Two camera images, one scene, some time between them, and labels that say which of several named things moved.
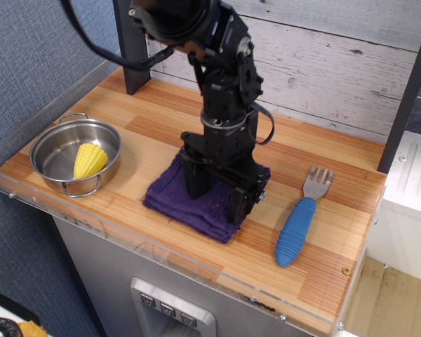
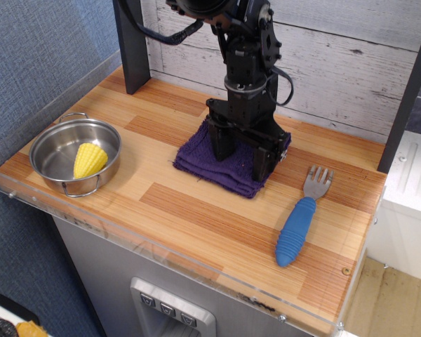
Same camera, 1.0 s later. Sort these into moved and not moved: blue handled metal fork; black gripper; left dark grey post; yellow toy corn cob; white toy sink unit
Moved: black gripper
Not moved: yellow toy corn cob; left dark grey post; white toy sink unit; blue handled metal fork
